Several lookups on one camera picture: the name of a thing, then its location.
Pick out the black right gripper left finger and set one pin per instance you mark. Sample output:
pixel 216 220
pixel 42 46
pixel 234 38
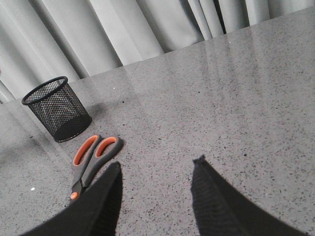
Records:
pixel 94 213

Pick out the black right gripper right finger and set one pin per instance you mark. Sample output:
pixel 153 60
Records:
pixel 221 210

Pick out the grey and orange scissors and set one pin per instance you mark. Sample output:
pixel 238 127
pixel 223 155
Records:
pixel 95 152

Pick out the black mesh pen bin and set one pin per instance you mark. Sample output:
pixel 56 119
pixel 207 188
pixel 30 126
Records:
pixel 58 108

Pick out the grey curtain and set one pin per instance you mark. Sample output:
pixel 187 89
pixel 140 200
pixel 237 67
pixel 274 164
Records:
pixel 44 39

